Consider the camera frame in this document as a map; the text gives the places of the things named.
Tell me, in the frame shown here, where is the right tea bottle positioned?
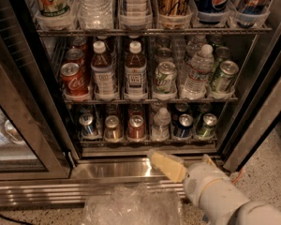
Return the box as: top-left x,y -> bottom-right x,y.
125,41 -> 147,95

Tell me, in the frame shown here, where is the blue can bottom shelf left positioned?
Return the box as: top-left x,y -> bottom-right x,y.
79,113 -> 97,136

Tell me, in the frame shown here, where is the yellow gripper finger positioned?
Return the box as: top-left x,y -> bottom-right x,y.
202,154 -> 215,166
147,149 -> 187,183

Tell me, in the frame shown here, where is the white green soda can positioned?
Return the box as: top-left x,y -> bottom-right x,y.
155,61 -> 177,94

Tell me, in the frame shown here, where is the red can bottom shelf front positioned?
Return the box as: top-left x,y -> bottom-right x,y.
128,115 -> 145,139

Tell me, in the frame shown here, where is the tea bottle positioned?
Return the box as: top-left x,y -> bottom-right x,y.
125,41 -> 147,95
91,40 -> 116,95

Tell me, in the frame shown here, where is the middle wire shelf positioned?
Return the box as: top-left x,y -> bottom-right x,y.
64,96 -> 238,104

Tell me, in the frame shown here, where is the red cola can front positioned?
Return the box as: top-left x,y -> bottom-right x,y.
60,63 -> 88,96

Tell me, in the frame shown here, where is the water bottle shelf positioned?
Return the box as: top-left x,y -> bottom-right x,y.
184,44 -> 214,99
152,107 -> 171,142

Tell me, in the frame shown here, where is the right fridge door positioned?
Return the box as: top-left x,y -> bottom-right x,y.
223,59 -> 281,173

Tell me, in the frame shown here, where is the top shelf water bottle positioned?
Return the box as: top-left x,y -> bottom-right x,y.
78,0 -> 113,30

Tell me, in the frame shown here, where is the left tea bottle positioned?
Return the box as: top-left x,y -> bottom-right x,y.
91,40 -> 116,95

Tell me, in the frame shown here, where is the blue can bottom shelf front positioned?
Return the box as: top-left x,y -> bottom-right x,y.
173,113 -> 193,138

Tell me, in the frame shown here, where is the left fridge glass door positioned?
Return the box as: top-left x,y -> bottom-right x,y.
0,21 -> 71,181

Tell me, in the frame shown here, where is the red cola can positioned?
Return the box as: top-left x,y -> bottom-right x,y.
71,37 -> 87,52
60,63 -> 88,96
65,48 -> 85,66

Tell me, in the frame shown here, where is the clear plastic bag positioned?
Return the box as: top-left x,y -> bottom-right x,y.
81,185 -> 183,225

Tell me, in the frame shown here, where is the wire shelf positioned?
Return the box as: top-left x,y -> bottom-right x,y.
37,24 -> 272,37
79,136 -> 217,146
64,96 -> 238,104

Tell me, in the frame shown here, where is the black cable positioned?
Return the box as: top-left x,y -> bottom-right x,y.
0,206 -> 36,225

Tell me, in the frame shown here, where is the bottom wire shelf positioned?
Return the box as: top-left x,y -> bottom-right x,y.
79,136 -> 217,146

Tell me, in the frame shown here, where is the green can middle shelf front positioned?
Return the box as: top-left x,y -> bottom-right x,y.
210,60 -> 239,93

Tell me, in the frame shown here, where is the top wire shelf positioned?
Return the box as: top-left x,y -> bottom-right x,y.
37,24 -> 272,37

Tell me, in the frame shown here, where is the brown can bottom shelf front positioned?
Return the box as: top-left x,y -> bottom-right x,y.
104,115 -> 122,140

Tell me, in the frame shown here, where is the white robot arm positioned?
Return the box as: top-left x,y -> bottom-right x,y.
147,149 -> 281,225

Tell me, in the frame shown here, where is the green can bottom shelf front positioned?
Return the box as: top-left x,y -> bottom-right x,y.
196,113 -> 217,139

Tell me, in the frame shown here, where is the green can shelf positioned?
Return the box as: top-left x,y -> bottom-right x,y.
196,113 -> 217,139
210,60 -> 239,93
214,46 -> 231,67

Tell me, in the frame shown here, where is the orange cable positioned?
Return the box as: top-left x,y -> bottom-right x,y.
231,167 -> 245,185

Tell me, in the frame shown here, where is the blue can shelf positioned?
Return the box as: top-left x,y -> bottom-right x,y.
173,113 -> 193,138
79,113 -> 97,136

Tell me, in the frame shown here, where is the water bottle bottom shelf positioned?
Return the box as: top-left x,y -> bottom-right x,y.
152,107 -> 171,142

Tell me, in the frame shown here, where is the water bottle middle shelf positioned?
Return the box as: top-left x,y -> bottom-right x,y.
184,44 -> 214,99

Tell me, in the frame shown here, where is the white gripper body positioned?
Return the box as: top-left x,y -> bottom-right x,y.
183,162 -> 229,206

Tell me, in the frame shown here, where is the steel fridge base grille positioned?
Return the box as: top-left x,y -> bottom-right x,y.
0,157 -> 185,207

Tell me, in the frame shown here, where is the silver can behind soda can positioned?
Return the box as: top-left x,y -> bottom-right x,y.
155,48 -> 172,64

